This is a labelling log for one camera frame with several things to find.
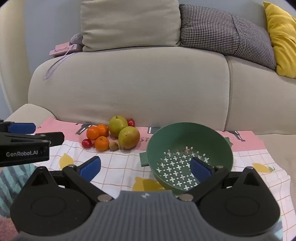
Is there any pink lemon printed cloth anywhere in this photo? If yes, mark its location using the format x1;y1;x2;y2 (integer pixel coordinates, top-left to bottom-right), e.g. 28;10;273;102
32;116;292;241

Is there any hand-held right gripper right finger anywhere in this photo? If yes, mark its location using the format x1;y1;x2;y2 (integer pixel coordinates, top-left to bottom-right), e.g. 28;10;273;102
179;157;265;202

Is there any green perforated colander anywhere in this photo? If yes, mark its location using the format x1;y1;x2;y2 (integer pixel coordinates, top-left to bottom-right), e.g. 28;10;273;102
139;122;234;195

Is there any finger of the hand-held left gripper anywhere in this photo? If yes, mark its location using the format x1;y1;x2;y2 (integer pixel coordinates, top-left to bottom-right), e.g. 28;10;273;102
0;131;65;147
0;122;36;134

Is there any lavender ribbon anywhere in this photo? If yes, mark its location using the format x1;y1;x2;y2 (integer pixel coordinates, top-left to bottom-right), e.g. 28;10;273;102
44;50;77;80

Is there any beige sofa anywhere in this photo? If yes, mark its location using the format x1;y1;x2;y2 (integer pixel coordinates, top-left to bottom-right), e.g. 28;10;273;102
0;0;296;209

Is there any houndstooth cushion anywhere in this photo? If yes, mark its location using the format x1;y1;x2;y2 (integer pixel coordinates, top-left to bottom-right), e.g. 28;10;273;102
179;4;277;71

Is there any pink fuzzy cloth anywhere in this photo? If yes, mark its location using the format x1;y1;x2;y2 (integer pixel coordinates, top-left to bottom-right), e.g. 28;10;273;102
0;217;18;241

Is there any person's left forearm striped sleeve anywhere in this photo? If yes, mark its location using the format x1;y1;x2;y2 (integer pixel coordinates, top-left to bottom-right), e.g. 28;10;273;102
0;163;37;217

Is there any purple plush toy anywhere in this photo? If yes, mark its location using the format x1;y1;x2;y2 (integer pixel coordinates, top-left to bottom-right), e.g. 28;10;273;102
69;32;84;53

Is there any small green pear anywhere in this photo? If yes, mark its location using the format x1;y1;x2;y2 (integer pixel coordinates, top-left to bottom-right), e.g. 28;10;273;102
109;115;128;138

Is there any orange tangerine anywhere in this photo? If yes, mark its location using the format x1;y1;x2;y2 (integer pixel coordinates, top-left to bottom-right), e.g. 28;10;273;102
86;126;100;141
97;124;109;137
95;136;110;152

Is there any yellow cushion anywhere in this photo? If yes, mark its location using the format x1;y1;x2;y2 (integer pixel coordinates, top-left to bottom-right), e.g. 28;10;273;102
263;1;296;79

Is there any pink gift box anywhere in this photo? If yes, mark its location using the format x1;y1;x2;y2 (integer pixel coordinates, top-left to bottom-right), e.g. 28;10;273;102
49;42;79;57

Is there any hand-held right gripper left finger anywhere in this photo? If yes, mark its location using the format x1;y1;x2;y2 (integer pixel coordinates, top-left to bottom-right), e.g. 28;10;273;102
23;156;114;205

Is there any large yellow-green pear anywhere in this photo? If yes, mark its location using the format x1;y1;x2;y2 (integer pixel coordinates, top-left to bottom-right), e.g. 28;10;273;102
118;126;141;150

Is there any beige cushion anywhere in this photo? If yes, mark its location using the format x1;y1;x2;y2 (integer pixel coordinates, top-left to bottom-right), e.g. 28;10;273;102
80;0;181;52

